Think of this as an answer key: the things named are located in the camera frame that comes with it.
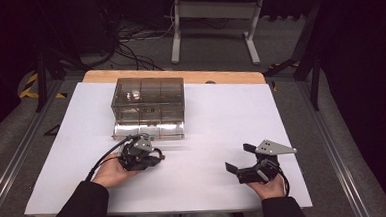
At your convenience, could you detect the person's left hand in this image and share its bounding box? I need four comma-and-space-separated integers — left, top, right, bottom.
91, 150, 143, 191

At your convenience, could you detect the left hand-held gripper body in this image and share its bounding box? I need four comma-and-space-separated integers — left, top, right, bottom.
116, 132, 162, 172

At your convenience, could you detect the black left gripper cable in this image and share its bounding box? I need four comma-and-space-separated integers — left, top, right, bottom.
82, 134, 144, 182

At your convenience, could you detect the black triangular bracket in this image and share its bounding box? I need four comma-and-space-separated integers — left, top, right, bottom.
43, 123, 62, 137

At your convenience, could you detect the bundle of black floor cables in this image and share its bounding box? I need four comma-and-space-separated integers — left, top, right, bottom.
104, 17, 177, 75

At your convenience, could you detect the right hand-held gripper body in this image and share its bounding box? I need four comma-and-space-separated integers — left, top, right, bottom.
234, 137, 299, 186

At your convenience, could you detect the white metal desk frame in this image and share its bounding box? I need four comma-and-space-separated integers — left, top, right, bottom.
167, 0, 269, 71

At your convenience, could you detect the clear brown drawer box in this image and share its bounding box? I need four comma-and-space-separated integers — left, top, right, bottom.
108, 74, 187, 127

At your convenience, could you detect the black metal stand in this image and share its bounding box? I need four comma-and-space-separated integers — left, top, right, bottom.
259, 0, 330, 115
32, 43, 85, 114

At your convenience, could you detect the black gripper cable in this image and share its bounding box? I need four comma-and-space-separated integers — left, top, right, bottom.
82, 134, 144, 182
276, 167, 292, 197

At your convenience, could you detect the aluminium floor rail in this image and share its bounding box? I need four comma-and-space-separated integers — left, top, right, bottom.
0, 78, 72, 217
296, 78, 372, 217

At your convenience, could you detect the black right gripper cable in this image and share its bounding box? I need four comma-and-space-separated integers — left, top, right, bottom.
276, 167, 292, 197

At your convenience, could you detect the person's right hand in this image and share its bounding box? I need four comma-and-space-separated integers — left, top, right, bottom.
246, 173, 287, 202

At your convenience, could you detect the yellow black floor tape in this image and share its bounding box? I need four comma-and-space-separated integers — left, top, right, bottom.
17, 71, 68, 102

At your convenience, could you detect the white table cover sheet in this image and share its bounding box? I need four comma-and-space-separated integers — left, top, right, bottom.
18, 69, 314, 217

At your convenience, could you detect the clear brown drawer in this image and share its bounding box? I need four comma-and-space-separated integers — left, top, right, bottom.
111, 117, 187, 144

